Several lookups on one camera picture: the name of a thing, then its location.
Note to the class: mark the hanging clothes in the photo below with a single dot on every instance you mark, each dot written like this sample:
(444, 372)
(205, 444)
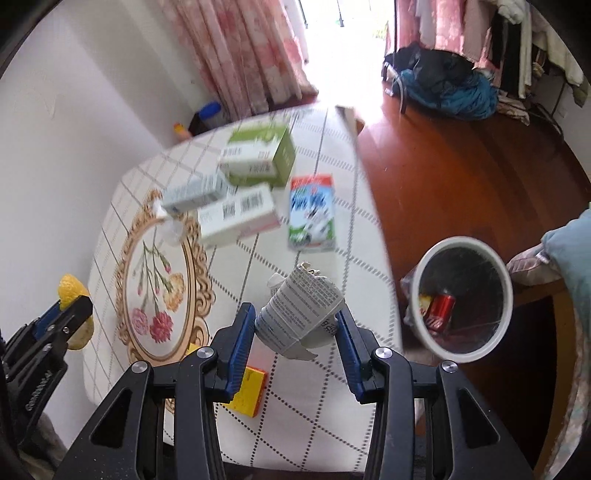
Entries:
(521, 41)

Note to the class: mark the yellow packet in bin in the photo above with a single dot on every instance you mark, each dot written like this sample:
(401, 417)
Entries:
(425, 304)

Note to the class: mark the pink floral curtain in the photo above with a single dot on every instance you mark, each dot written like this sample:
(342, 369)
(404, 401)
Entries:
(443, 23)
(244, 50)

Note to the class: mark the floral checked tablecloth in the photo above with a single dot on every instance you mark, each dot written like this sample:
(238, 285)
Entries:
(323, 415)

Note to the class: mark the blue green milk carton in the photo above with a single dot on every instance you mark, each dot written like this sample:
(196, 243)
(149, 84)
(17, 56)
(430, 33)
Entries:
(311, 212)

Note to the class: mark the white round trash bin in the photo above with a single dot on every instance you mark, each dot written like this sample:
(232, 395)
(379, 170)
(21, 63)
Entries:
(461, 243)

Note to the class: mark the yellow wrapper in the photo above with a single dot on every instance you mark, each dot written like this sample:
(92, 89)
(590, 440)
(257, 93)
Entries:
(70, 286)

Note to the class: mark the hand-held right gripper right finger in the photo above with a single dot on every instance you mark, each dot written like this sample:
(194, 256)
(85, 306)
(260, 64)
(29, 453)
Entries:
(345, 341)

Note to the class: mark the small grey white box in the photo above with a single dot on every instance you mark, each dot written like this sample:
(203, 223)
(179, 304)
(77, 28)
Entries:
(194, 191)

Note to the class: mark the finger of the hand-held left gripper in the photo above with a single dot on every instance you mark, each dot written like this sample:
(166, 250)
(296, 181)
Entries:
(69, 318)

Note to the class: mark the teal cushion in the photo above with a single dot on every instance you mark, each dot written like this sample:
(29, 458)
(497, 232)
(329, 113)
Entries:
(570, 258)

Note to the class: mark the red drink can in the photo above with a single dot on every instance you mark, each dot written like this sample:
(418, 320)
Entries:
(441, 310)

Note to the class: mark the blue capped container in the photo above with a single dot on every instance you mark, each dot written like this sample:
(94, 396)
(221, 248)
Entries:
(210, 113)

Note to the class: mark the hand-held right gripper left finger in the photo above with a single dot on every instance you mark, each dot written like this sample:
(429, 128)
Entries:
(244, 332)

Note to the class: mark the floral bed cover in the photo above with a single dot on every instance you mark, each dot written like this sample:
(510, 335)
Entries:
(575, 392)

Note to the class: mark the white box with barcode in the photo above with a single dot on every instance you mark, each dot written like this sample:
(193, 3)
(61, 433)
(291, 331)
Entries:
(238, 214)

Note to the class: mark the small orange object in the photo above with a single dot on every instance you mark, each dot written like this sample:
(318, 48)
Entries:
(181, 130)

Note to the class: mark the pile of dark blue clothes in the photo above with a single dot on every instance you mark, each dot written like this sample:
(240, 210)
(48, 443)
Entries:
(443, 85)

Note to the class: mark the yellow flat box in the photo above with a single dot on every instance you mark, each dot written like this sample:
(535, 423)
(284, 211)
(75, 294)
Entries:
(247, 392)

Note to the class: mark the white paper carton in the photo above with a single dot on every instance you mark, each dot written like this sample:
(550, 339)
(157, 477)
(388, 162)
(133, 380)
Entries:
(300, 309)

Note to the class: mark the pink cushion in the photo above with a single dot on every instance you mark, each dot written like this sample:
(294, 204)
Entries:
(531, 267)

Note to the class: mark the green and white box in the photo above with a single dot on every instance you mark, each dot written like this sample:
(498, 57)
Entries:
(258, 154)

